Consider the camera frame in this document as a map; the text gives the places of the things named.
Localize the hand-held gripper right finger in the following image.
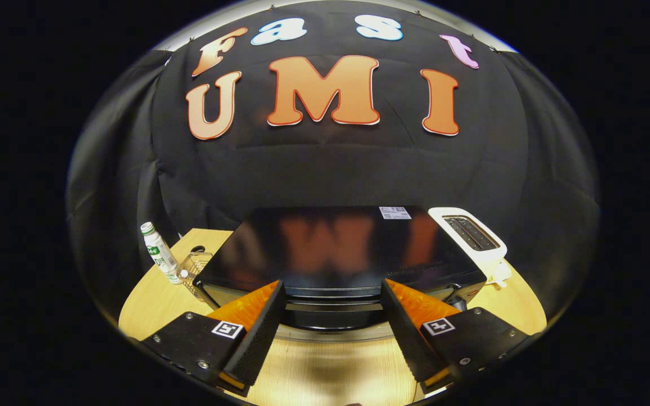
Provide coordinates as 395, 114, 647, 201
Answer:
381, 278, 530, 394

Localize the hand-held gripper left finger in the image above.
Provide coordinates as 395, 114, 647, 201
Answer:
142, 280, 287, 395

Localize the black toaster oven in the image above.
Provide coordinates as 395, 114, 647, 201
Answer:
194, 206, 488, 333

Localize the white pop-up toaster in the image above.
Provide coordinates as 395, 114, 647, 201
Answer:
428, 207, 508, 283

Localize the white bottle green label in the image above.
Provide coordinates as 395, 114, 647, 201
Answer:
140, 222, 183, 285

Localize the wire mesh basket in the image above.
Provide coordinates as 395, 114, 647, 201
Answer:
178, 246, 214, 302

